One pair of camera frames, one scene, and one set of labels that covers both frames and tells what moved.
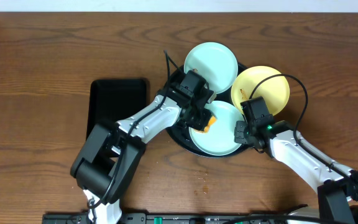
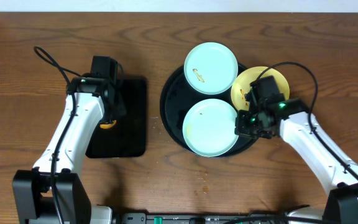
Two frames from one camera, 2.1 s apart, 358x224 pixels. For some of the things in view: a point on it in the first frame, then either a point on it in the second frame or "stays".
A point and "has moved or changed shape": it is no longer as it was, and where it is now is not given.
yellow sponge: (212, 121) has moved or changed shape
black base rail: (144, 218) stays
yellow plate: (276, 91) stays
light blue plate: (219, 140) stays
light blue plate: (215, 62) stays
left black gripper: (198, 117) to (114, 111)
